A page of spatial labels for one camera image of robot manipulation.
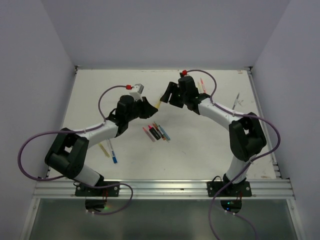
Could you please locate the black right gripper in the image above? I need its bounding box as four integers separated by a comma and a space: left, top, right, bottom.
160, 81, 188, 108

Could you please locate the clear purple pen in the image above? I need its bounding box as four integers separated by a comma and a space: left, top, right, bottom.
232, 92, 240, 110

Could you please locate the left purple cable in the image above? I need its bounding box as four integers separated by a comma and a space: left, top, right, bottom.
16, 84, 133, 216

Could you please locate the aluminium front rail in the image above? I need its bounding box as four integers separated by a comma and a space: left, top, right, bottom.
32, 179, 295, 200

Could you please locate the pale yellow pen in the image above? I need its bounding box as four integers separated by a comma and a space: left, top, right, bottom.
98, 143, 110, 158

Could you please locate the black highlighter body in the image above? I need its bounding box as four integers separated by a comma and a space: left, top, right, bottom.
148, 125, 161, 140

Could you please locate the right aluminium side rail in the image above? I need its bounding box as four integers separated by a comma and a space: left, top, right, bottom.
244, 67, 282, 179

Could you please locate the left aluminium side rail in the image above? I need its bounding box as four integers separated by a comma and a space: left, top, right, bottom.
43, 65, 82, 179

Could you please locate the blue capped white pen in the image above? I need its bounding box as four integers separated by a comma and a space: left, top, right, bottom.
107, 139, 118, 164

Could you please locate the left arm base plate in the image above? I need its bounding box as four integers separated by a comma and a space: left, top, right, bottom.
74, 180, 120, 198

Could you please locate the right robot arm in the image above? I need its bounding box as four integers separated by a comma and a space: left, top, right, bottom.
160, 75, 267, 197

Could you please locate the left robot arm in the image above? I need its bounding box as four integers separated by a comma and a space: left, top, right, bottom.
44, 95, 158, 197

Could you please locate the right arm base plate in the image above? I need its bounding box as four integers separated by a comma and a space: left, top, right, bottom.
206, 180, 252, 198

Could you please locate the red orange-tipped pen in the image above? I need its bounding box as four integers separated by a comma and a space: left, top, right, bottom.
152, 122, 166, 141

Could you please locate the green clear pen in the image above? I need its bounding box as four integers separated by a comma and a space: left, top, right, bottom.
153, 121, 169, 142

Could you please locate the aluminium side rail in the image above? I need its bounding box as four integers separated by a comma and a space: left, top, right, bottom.
43, 65, 82, 179
244, 67, 282, 179

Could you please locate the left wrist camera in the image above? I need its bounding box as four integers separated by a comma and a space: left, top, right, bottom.
129, 83, 144, 101

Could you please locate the thin orange pen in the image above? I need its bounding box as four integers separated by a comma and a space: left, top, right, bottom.
200, 78, 207, 93

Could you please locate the yellow highlighter pen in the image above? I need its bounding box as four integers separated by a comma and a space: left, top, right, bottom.
155, 100, 162, 109

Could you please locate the pink clear pen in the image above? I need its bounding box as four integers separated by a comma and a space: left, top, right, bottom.
142, 127, 156, 142

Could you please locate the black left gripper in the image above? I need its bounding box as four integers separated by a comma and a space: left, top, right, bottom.
126, 96, 158, 122

